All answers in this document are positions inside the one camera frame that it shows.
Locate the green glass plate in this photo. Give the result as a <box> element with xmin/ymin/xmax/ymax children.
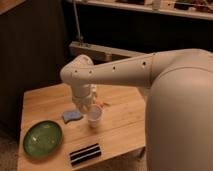
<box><xmin>23</xmin><ymin>120</ymin><xmax>63</xmax><ymax>159</ymax></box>

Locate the blue sponge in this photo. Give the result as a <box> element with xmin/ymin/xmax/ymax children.
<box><xmin>62</xmin><ymin>110</ymin><xmax>83</xmax><ymax>124</ymax></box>

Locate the wooden side table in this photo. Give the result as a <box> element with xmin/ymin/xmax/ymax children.
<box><xmin>17</xmin><ymin>84</ymin><xmax>145</xmax><ymax>171</ymax></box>

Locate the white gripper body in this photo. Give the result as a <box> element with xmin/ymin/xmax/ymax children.
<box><xmin>72</xmin><ymin>94</ymin><xmax>96</xmax><ymax>114</ymax></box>

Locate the vertical metal pole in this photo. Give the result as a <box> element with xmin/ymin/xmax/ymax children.
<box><xmin>72</xmin><ymin>0</ymin><xmax>83</xmax><ymax>45</ymax></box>

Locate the black white striped block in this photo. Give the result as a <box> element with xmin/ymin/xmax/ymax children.
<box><xmin>69</xmin><ymin>143</ymin><xmax>102</xmax><ymax>166</ymax></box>

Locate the orange pepper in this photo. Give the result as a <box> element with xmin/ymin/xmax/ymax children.
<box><xmin>101</xmin><ymin>102</ymin><xmax>110</xmax><ymax>107</ymax></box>

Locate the white ceramic cup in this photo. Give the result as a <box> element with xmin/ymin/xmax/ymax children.
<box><xmin>87</xmin><ymin>105</ymin><xmax>103</xmax><ymax>128</ymax></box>

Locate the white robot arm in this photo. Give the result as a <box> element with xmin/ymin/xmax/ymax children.
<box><xmin>60</xmin><ymin>49</ymin><xmax>213</xmax><ymax>171</ymax></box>

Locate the grey metal beam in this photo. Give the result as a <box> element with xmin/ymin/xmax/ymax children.
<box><xmin>69</xmin><ymin>41</ymin><xmax>142</xmax><ymax>62</ymax></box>

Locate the wooden shelf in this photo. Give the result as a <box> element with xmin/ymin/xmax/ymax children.
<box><xmin>66</xmin><ymin>0</ymin><xmax>213</xmax><ymax>22</ymax></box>

